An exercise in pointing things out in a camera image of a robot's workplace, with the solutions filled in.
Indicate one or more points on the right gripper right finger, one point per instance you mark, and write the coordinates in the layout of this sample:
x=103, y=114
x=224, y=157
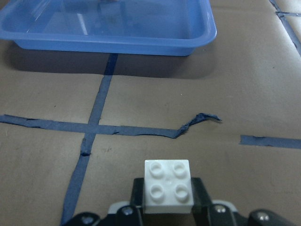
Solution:
x=201, y=197

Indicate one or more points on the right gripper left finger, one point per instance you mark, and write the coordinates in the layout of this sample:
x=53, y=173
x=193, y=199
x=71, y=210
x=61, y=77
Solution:
x=137, y=193

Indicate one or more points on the white block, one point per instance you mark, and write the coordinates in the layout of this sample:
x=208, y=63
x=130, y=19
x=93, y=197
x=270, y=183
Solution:
x=167, y=187

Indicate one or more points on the blue plastic tray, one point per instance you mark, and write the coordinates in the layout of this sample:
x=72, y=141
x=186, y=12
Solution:
x=147, y=27

